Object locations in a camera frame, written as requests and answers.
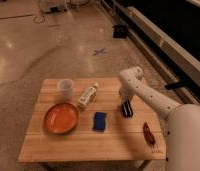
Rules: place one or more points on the blue eraser block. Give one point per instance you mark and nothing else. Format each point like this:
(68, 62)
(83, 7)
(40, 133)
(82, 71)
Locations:
(99, 121)

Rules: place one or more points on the wooden table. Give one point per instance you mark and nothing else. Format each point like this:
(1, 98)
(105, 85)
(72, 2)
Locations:
(122, 139)

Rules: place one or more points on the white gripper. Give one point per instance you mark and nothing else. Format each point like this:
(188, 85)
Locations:
(125, 97)

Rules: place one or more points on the white plastic bottle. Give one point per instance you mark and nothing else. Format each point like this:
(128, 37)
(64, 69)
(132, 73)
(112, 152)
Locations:
(87, 96)

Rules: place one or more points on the clear plastic cup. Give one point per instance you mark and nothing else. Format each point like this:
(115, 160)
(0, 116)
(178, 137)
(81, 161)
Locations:
(65, 87)

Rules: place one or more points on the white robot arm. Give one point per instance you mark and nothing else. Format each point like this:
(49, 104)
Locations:
(183, 141)

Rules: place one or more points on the black box on floor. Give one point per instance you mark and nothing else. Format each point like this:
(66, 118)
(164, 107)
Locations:
(120, 31)

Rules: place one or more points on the white device on floor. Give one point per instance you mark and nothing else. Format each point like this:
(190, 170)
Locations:
(50, 6)

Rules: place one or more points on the orange plate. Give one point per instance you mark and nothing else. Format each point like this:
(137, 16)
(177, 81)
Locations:
(61, 118)

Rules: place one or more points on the dark red chili toy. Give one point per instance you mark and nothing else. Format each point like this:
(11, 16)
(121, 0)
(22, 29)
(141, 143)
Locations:
(148, 135)

